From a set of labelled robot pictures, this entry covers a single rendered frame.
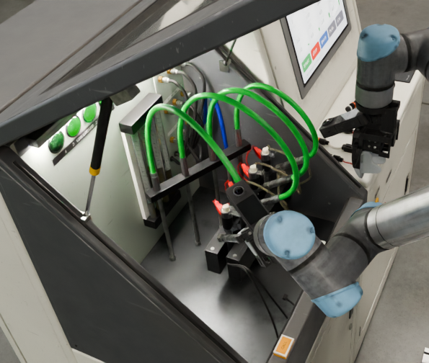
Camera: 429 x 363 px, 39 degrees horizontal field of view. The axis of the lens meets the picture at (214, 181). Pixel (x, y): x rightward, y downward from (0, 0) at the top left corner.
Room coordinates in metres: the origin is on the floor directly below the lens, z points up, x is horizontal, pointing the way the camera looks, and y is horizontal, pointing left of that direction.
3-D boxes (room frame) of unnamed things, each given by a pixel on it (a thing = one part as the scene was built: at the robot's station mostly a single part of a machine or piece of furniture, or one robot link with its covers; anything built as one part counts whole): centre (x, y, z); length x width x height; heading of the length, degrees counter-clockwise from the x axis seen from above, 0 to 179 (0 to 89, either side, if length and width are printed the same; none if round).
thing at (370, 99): (1.02, -0.35, 1.43); 0.08 x 0.08 x 0.05
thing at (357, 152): (1.01, -0.32, 1.29); 0.05 x 0.02 x 0.09; 147
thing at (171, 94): (1.43, 0.07, 1.20); 0.13 x 0.03 x 0.31; 147
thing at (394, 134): (1.01, -0.35, 1.35); 0.09 x 0.08 x 0.12; 57
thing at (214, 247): (1.18, -0.08, 0.91); 0.34 x 0.10 x 0.15; 147
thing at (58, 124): (1.23, 0.20, 1.43); 0.54 x 0.03 x 0.02; 147
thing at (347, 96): (1.59, -0.52, 0.97); 0.70 x 0.22 x 0.03; 147
